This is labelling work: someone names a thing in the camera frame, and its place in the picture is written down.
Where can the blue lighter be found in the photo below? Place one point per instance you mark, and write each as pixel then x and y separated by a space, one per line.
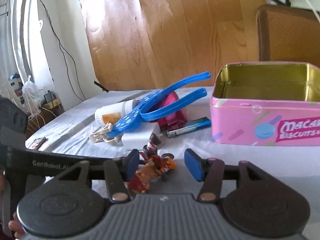
pixel 191 126

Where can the wooden headboard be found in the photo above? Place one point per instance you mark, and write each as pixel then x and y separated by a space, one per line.
pixel 146 44

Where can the brown chair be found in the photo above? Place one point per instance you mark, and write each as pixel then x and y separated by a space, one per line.
pixel 287 34

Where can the blue polka dot bow headband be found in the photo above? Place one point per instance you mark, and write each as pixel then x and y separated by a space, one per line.
pixel 145 110

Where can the white pill bottle orange label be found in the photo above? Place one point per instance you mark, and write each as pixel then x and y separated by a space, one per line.
pixel 112 113

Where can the red brown figurine keychain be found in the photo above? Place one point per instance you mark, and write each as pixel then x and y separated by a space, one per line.
pixel 152 166

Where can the pink macaron biscuit tin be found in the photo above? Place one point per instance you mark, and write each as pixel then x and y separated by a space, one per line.
pixel 267 103

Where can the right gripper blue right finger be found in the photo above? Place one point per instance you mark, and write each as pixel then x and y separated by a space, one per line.
pixel 209 171

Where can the white power adapter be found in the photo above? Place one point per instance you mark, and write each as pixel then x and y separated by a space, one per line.
pixel 139 137

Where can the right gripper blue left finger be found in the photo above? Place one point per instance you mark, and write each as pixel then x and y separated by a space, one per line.
pixel 117 172

